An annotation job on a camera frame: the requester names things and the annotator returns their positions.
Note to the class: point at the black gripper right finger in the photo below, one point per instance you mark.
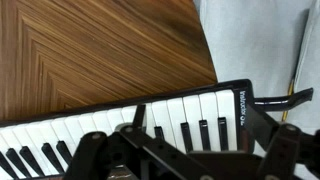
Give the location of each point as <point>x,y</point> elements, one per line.
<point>173,160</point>

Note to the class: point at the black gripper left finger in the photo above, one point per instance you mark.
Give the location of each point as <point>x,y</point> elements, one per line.
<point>90,153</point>

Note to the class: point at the black melodica with white keys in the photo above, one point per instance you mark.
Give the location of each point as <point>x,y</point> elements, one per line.
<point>193,110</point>

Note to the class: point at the black melodica mouthpiece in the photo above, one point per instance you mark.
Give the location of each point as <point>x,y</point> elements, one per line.
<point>283,100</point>

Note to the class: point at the thin yellow and black rod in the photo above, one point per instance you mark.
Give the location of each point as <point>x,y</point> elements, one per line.
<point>290,90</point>

